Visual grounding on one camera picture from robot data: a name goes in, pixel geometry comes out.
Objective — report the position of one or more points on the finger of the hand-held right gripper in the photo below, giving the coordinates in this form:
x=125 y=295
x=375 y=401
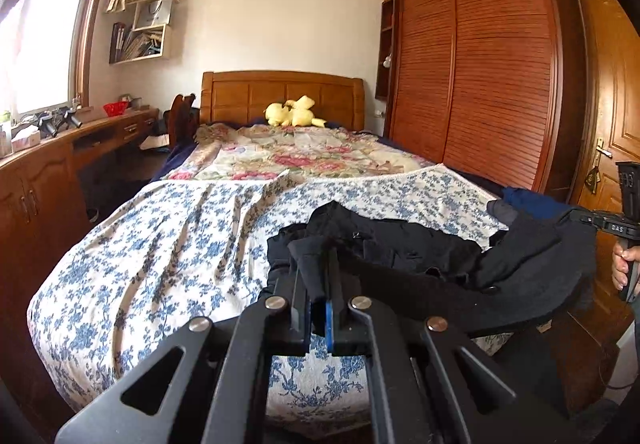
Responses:
x=592 y=219

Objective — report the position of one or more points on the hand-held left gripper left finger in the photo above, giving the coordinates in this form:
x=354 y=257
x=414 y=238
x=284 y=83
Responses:
x=300 y=319

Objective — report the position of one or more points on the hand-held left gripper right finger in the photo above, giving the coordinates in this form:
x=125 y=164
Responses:
x=331 y=326

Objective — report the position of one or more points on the black double-breasted coat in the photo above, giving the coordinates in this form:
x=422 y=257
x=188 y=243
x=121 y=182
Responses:
x=425 y=274

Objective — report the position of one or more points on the person's right hand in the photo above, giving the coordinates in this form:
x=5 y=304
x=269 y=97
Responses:
x=620 y=266

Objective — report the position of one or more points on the hanging key bunch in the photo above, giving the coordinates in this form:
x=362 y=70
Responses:
x=593 y=179

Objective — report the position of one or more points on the folded blue garment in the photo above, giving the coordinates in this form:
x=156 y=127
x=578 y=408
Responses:
x=535 y=204

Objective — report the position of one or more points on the wooden door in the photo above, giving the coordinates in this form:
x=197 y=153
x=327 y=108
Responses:
x=610 y=74

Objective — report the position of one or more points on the blue floral bed sheet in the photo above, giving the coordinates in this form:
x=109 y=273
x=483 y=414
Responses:
x=165 y=244

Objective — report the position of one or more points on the pink floral quilt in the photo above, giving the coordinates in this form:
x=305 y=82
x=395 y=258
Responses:
x=280 y=151

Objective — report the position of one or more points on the wooden louvred wardrobe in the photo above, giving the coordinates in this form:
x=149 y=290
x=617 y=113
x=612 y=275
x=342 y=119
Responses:
x=490 y=74

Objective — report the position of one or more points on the yellow plush toy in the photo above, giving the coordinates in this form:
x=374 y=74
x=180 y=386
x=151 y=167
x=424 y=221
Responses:
x=295 y=114

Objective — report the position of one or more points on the white paper sheet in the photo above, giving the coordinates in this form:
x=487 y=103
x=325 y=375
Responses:
x=155 y=141

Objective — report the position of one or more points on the wooden bed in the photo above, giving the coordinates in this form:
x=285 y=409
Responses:
x=240 y=96

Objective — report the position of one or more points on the wooden chair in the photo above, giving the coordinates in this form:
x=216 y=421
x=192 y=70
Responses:
x=179 y=116

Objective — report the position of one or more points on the red plastic basket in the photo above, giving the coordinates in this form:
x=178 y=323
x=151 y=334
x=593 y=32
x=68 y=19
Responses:
x=116 y=109

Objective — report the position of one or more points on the long wooden desk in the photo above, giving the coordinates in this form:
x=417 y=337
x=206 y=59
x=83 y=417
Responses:
x=40 y=204

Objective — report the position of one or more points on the black devices on desk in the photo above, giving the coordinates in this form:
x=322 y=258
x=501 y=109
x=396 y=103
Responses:
x=57 y=119

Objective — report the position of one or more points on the row of books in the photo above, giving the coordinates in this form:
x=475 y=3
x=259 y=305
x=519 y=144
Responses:
x=132 y=44

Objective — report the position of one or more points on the white tissue box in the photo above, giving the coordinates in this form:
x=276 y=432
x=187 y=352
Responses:
x=25 y=140

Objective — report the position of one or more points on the white paper shopping bag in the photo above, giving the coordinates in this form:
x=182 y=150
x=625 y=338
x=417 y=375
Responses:
x=152 y=14

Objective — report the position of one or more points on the window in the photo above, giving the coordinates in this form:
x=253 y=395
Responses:
x=40 y=34

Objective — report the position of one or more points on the white wall shelf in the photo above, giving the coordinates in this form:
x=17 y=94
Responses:
x=167 y=41

